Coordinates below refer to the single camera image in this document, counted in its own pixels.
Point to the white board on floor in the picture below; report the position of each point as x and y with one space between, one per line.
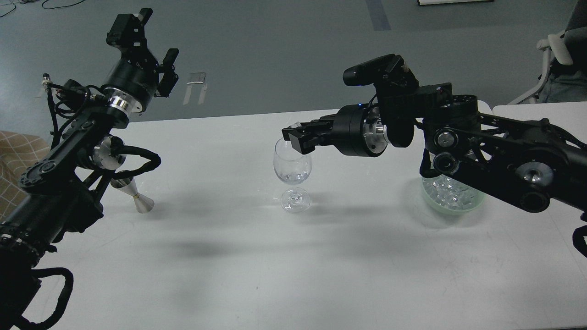
447 2

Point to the steel cocktail jigger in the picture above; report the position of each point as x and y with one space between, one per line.
143 204

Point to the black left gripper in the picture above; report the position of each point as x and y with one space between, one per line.
127 34

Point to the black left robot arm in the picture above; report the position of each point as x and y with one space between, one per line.
64 189

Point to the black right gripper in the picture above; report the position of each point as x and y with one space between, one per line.
356 130

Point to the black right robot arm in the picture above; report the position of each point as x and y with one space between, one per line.
523 163

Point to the green bowl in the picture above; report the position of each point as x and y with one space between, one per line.
451 206

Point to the clear ice cubes pile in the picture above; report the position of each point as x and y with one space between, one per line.
451 192

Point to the clear wine glass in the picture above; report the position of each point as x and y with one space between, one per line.
292 168

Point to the clear ice cube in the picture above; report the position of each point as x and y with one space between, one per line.
295 125

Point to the white office chair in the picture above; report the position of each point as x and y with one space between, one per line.
563 78

